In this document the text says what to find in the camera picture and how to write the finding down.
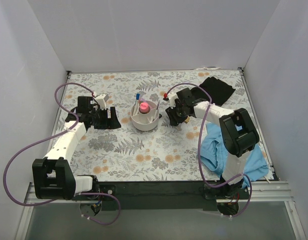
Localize white round divided organizer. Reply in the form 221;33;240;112
130;100;160;132

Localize pink pack of pens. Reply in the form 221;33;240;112
139;102;151;114

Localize blue capped white marker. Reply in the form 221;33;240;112
134;93;140;114

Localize thin purple gel pen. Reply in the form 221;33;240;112
153;100;160;119

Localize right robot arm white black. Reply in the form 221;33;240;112
163;88;259;199

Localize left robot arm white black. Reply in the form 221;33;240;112
32;94;121;200

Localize floral table mat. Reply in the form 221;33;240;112
43;70;272;183

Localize black folded cloth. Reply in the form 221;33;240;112
191;77;235;106

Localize light blue shorts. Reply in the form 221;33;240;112
200;123;269;181

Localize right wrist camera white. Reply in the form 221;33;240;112
163;92;178;109

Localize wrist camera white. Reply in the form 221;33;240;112
163;92;178;109
93;92;109;110

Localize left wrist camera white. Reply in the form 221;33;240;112
93;92;109;110

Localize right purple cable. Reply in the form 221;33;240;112
166;83;252;217

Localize purple cable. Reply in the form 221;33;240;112
166;83;252;217
3;82;121;226

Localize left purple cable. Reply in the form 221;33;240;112
3;82;121;226

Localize aluminium frame rail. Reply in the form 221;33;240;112
16;181;305;240

